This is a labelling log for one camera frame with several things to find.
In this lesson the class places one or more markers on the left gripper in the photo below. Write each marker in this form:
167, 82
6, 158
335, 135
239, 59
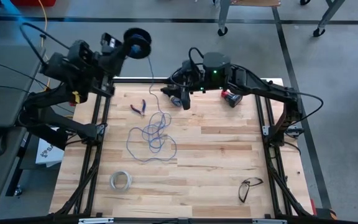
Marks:
102, 63

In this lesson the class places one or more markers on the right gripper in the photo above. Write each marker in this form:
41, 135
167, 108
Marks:
190, 79

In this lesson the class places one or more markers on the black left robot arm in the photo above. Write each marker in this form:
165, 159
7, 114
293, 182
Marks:
57, 67

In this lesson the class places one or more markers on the red black tool battery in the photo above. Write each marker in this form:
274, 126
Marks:
232, 99

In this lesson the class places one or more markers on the yellow tag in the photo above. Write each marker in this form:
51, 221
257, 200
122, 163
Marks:
77, 97

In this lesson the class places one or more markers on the wooden table on casters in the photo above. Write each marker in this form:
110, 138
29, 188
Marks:
224, 12

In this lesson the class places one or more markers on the clear tape roll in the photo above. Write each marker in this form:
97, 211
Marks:
121, 172

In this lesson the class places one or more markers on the red plastic crate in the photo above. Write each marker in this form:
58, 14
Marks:
33, 2

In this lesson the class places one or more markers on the black angled stand bar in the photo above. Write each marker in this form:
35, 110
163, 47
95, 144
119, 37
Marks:
51, 137

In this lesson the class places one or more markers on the grey desk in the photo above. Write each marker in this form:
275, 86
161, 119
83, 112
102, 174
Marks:
8, 62

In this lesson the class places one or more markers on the black safety glasses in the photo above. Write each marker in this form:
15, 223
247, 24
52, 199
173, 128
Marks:
243, 190

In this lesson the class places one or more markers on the white printed box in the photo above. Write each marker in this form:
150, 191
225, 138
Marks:
47, 154

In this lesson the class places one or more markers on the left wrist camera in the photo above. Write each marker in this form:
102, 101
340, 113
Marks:
110, 42

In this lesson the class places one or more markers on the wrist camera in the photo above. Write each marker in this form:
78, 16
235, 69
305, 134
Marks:
186, 67
110, 42

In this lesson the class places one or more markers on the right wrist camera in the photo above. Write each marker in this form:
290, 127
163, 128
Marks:
186, 67

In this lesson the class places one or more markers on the silver metal bracket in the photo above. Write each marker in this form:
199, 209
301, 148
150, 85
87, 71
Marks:
269, 221
95, 221

